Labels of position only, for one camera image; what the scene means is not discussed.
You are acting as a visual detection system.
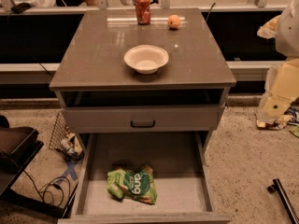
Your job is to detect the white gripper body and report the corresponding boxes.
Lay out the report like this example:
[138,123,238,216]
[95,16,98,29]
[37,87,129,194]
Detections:
[257,58,299,122]

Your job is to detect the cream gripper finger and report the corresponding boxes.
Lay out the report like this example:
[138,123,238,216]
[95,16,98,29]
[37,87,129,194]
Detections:
[257,16,279,39]

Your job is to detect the green rice chip bag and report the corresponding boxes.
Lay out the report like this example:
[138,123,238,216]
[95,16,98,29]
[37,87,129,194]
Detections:
[107,165,157,204]

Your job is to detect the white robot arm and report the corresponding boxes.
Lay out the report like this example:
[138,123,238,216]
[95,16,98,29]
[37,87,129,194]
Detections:
[257,0,299,123]

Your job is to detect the open middle drawer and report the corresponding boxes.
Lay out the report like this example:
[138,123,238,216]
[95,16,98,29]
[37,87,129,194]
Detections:
[58,132,230,224]

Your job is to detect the grey drawer cabinet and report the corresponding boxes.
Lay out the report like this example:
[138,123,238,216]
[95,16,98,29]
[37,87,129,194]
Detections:
[50,8,235,224]

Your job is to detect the blue snack packet on floor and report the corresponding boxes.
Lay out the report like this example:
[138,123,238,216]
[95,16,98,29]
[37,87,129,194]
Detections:
[285,107,299,125]

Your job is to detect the crumpled snack wrapper on floor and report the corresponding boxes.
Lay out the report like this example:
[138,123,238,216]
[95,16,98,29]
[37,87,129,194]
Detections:
[256,115,292,130]

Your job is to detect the green packet at edge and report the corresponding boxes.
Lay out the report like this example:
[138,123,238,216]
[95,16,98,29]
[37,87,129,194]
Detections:
[290,126,299,138]

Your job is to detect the orange fruit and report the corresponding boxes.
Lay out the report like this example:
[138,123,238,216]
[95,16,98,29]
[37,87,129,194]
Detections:
[167,15,180,29]

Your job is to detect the black bar on floor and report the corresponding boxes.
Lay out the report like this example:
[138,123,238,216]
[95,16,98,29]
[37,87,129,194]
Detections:
[267,178,299,224]

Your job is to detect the white paper bowl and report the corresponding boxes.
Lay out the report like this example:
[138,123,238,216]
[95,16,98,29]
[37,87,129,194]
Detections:
[124,45,169,75]

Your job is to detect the orange soda can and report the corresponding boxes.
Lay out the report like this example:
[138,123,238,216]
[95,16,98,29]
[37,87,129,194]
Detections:
[135,0,150,25]

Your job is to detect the crumpled packet in basket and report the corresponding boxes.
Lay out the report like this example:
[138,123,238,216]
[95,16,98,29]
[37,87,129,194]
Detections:
[61,133,82,158]

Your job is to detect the black device on ledge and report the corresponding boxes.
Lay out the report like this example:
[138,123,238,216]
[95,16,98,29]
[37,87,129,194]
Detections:
[11,2,31,14]

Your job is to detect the black tray stand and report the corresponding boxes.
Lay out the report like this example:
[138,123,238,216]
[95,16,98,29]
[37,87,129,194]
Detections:
[0,115,43,197]

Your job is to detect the wire mesh basket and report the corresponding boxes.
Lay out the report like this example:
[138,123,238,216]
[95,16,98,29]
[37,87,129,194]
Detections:
[49,112,84,161]

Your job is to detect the black cable on floor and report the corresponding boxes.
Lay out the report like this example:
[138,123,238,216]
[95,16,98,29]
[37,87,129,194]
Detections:
[22,170,73,208]

